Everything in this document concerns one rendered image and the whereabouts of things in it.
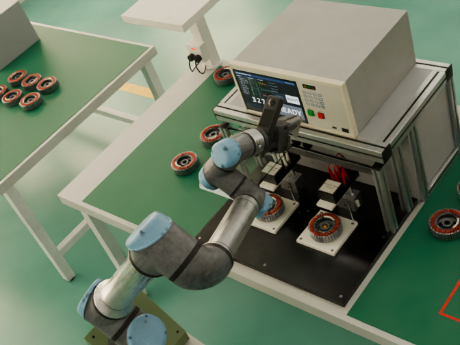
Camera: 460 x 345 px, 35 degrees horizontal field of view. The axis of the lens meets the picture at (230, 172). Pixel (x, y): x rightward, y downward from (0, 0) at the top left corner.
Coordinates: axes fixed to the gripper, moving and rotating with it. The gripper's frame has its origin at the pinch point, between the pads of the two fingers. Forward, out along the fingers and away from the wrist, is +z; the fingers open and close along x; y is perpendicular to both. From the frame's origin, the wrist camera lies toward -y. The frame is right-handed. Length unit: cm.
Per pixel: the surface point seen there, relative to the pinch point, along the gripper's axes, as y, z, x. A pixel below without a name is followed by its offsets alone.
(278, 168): 26.0, 13.5, -18.1
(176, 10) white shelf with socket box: -17, 38, -91
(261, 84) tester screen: -6.2, 3.3, -17.4
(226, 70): 16, 71, -94
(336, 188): 26.4, 12.6, 6.2
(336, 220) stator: 37.6, 12.8, 6.6
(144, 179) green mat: 47, 10, -84
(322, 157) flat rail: 15.4, 9.5, 2.6
